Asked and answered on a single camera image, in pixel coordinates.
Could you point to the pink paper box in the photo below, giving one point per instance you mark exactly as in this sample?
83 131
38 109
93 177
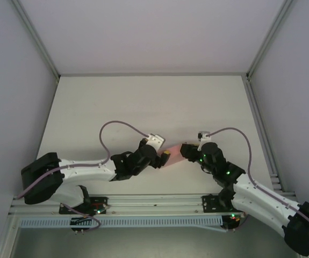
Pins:
174 156

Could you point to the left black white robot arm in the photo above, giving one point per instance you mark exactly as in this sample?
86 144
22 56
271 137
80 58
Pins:
84 170

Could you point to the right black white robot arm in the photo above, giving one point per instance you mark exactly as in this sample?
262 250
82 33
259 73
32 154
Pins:
264 199

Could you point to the grey metal sheet panel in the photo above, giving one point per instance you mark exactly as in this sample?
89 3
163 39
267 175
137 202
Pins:
154 243

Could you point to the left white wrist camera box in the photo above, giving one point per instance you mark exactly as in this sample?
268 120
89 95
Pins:
155 139

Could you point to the aluminium mounting rail beam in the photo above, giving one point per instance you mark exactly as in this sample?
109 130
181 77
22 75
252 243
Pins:
154 201

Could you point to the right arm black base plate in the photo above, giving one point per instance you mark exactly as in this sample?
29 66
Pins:
210 205

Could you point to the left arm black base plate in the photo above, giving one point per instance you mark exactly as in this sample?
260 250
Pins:
100 207

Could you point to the aluminium table side rail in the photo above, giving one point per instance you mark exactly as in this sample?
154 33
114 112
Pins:
255 107

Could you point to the aluminium frame crossbar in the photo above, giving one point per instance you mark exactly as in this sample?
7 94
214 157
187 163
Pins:
154 74

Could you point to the aluminium frame post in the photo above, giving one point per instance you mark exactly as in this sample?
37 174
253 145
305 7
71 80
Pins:
271 40
36 40

